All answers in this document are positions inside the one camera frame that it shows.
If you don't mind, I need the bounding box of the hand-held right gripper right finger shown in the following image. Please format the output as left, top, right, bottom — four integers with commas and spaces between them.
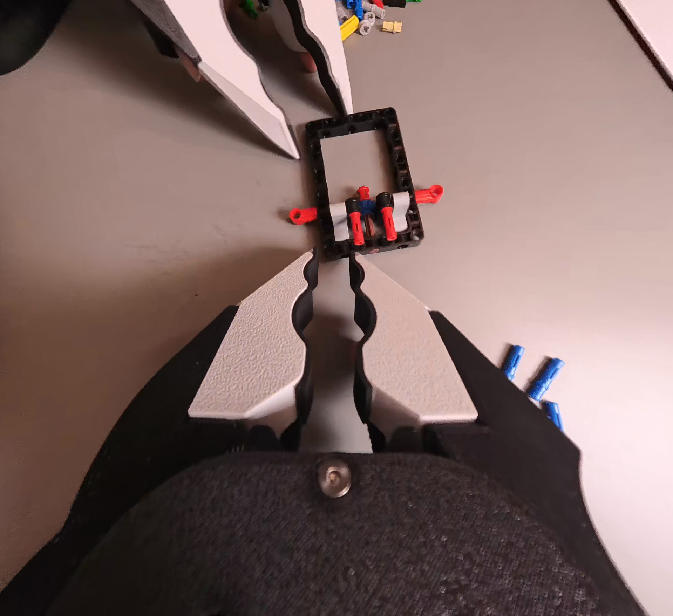
348, 252, 479, 451

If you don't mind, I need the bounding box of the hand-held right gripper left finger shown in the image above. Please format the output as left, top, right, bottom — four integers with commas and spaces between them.
188, 248, 320, 450

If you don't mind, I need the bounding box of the black lego frame assembly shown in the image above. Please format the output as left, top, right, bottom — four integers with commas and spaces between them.
289, 107, 445, 260

